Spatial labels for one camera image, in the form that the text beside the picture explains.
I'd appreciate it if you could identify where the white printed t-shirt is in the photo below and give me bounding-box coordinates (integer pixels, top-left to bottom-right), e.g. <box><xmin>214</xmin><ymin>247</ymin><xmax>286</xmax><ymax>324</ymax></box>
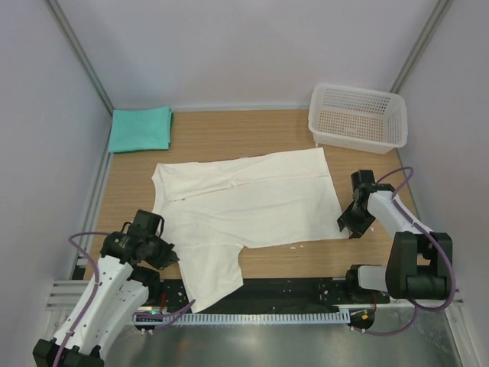
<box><xmin>152</xmin><ymin>148</ymin><xmax>348</xmax><ymax>313</ymax></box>

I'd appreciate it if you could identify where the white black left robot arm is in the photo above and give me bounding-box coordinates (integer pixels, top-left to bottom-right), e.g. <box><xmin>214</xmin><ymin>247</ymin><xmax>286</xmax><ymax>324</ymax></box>
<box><xmin>33</xmin><ymin>209</ymin><xmax>178</xmax><ymax>366</ymax></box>

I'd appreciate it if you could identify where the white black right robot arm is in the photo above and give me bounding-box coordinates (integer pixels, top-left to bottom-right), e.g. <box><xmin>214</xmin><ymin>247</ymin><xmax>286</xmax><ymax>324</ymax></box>
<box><xmin>337</xmin><ymin>170</ymin><xmax>456</xmax><ymax>311</ymax></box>

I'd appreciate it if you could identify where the left base electronics board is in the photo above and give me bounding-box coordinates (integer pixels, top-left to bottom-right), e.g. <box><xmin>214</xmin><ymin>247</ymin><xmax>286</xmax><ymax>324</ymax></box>
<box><xmin>132</xmin><ymin>312</ymin><xmax>163</xmax><ymax>333</ymax></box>

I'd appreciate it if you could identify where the base electronics board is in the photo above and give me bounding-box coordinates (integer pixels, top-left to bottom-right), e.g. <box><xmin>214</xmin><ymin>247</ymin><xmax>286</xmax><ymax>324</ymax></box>
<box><xmin>132</xmin><ymin>312</ymin><xmax>163</xmax><ymax>333</ymax></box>
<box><xmin>348</xmin><ymin>308</ymin><xmax>375</xmax><ymax>333</ymax></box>

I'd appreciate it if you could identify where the white perforated plastic basket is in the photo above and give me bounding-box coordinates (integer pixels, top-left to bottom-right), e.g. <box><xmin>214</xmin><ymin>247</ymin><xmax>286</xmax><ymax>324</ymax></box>
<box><xmin>308</xmin><ymin>83</ymin><xmax>408</xmax><ymax>154</ymax></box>

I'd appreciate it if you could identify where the right base electronics board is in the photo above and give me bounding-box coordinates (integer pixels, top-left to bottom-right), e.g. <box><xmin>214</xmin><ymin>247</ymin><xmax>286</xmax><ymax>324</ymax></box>
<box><xmin>348</xmin><ymin>308</ymin><xmax>375</xmax><ymax>333</ymax></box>

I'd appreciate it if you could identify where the folded teal t-shirt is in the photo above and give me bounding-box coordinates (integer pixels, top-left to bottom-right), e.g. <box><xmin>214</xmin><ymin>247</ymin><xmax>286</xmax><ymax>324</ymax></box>
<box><xmin>108</xmin><ymin>106</ymin><xmax>173</xmax><ymax>154</ymax></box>

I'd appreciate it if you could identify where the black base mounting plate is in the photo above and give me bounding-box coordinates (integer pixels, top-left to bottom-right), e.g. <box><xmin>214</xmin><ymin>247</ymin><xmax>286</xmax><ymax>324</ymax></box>
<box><xmin>141</xmin><ymin>278</ymin><xmax>391</xmax><ymax>307</ymax></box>

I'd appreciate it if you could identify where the aluminium frame rail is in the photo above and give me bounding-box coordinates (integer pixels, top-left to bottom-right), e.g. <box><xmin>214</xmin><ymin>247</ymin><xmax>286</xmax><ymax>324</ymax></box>
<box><xmin>46</xmin><ymin>280</ymin><xmax>89</xmax><ymax>311</ymax></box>

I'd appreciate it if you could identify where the white slotted cable duct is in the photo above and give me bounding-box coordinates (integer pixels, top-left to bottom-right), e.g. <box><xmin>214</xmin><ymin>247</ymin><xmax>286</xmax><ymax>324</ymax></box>
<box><xmin>131</xmin><ymin>310</ymin><xmax>351</xmax><ymax>326</ymax></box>

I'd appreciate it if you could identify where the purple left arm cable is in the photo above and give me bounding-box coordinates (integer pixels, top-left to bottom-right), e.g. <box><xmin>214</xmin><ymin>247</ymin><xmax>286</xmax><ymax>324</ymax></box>
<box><xmin>53</xmin><ymin>232</ymin><xmax>196</xmax><ymax>367</ymax></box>

